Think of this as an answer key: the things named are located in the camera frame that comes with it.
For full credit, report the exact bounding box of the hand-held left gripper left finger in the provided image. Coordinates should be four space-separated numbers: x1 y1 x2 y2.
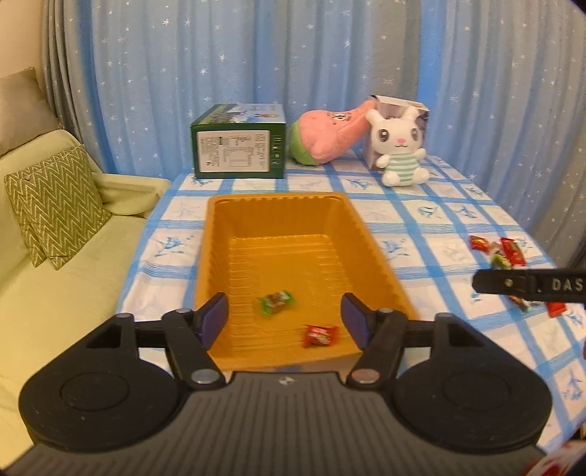
85 293 230 391

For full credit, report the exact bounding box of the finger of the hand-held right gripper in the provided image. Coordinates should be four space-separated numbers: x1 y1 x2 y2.
472 268 586 304

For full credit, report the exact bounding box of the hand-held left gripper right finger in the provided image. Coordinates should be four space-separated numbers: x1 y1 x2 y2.
341 293 487 391

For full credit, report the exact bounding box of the large red candy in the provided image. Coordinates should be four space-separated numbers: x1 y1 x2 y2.
500 237 527 267

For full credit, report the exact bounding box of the orange plastic tray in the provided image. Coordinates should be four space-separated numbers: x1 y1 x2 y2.
194 192 418 372

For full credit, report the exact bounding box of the blue checked tablecloth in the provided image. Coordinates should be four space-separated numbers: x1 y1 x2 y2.
116 153 586 458

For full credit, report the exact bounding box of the light green sofa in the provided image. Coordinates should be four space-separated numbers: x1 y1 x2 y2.
0 128 173 463

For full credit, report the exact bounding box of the green cardboard box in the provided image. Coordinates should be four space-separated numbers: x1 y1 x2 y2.
190 104 288 180

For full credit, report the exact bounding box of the white bunny plush toy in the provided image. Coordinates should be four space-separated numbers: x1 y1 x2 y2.
365 106 431 186

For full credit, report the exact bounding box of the red white object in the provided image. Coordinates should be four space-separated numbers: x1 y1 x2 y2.
522 438 586 476

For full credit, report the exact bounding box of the pink plush toy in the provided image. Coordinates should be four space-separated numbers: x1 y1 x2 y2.
288 101 377 166

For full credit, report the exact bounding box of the green zigzag pillow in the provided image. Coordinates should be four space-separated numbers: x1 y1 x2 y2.
4 144 113 271
17 213 49 268

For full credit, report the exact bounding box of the white purple cardboard box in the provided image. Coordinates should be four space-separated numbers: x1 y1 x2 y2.
364 94 432 173

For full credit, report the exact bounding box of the blue star curtain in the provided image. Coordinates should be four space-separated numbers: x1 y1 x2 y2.
43 0 586 271

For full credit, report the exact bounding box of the brown cushion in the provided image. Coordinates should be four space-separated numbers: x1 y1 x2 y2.
0 68 63 156

